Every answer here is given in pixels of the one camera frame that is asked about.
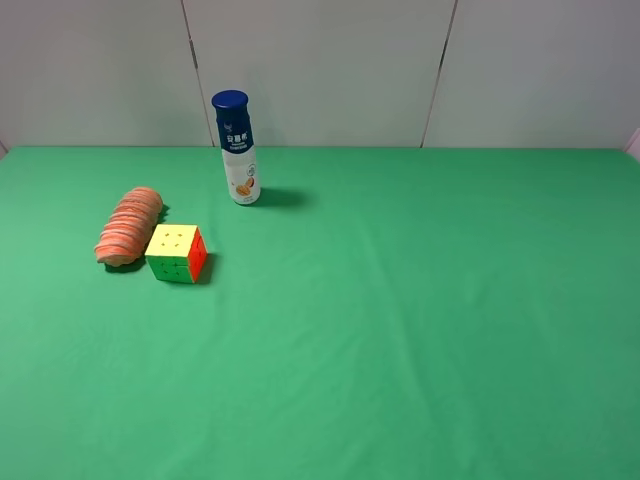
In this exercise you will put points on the colourful puzzle cube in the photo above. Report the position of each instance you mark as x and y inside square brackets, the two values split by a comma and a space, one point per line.
[176, 253]

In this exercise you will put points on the blue white yogurt bottle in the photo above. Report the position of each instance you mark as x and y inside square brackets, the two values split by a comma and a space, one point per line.
[237, 145]

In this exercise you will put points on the orange white striped bread roll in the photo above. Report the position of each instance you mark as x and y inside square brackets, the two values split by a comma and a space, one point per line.
[129, 228]

